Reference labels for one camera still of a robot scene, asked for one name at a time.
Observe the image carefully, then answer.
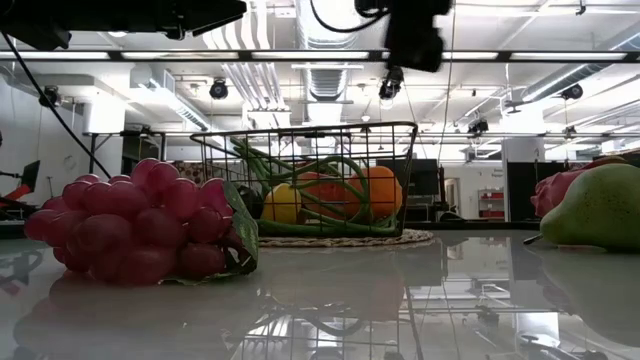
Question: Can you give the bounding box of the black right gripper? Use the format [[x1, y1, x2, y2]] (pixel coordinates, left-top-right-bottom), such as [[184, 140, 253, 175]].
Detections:
[[354, 0, 454, 74]]

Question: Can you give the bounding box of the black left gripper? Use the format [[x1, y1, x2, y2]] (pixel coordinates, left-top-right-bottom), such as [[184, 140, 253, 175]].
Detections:
[[164, 0, 249, 40]]

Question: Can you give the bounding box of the orange mandarin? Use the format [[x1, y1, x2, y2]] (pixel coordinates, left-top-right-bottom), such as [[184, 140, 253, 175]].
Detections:
[[344, 165, 404, 221]]

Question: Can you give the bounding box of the dark purple plum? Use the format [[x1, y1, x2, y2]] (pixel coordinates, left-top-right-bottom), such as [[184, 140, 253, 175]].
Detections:
[[234, 183, 265, 220]]

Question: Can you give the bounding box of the yellow lemon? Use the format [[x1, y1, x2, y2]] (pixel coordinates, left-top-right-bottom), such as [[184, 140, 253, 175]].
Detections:
[[260, 182, 304, 225]]

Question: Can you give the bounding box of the pink dragon fruit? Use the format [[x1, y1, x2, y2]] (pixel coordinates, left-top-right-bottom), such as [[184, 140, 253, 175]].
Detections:
[[529, 155, 627, 219]]

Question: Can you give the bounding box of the green onion bunch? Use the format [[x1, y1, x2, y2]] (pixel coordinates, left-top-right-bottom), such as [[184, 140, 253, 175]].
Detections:
[[229, 137, 401, 239]]

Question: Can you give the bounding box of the red grape bunch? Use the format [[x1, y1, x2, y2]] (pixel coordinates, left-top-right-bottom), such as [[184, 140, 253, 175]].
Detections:
[[23, 157, 261, 287]]

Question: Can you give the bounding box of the green pear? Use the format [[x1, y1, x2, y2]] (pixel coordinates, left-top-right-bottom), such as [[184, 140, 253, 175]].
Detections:
[[523, 163, 640, 253]]

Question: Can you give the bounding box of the woven wicker basket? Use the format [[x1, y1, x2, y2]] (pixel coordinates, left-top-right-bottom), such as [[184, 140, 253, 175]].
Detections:
[[257, 228, 435, 250]]

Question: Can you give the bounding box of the black overhead crossbar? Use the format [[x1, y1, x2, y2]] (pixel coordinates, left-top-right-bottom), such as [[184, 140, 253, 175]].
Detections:
[[0, 48, 640, 65]]

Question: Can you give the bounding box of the black monitor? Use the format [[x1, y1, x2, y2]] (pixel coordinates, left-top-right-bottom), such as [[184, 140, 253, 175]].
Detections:
[[409, 158, 441, 197]]

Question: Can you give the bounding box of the black folding table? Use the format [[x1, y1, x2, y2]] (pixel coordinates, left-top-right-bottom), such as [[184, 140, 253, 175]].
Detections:
[[82, 130, 167, 175]]

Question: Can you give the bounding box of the shelf with red bins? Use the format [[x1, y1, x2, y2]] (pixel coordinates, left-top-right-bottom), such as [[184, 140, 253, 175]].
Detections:
[[477, 187, 506, 220]]

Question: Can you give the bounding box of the black cabinet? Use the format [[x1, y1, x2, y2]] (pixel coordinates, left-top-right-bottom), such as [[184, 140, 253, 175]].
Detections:
[[506, 159, 541, 223]]

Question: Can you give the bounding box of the red and black machine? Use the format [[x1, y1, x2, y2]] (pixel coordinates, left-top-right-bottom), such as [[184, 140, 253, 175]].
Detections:
[[0, 159, 42, 221]]

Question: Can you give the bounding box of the black looped camera cable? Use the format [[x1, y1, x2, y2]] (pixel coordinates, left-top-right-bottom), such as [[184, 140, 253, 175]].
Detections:
[[0, 29, 112, 180], [308, 0, 392, 35]]

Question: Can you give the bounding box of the silver ceiling duct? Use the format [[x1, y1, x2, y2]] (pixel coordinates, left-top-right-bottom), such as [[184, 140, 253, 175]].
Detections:
[[294, 0, 365, 104]]

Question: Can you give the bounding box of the black wire basket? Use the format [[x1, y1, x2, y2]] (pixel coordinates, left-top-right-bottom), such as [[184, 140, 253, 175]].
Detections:
[[189, 121, 420, 239]]

